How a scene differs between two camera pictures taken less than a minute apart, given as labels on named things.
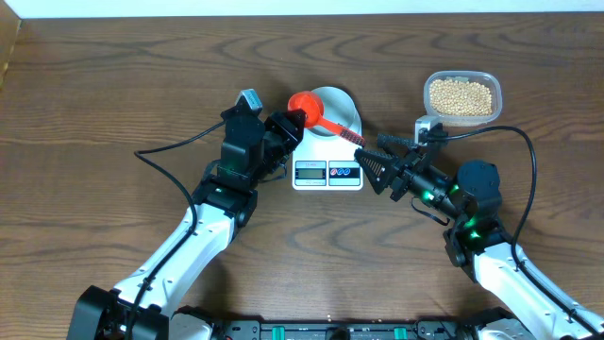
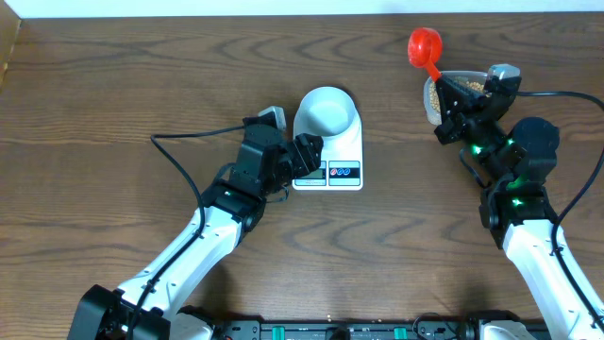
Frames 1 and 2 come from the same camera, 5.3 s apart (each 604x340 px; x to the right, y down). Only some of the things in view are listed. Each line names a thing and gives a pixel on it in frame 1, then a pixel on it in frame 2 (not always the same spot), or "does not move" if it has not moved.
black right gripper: (411, 163) -> (470, 104)
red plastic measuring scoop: (311, 104) -> (425, 46)
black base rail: (347, 330) does not move
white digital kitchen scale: (326, 163) does not move
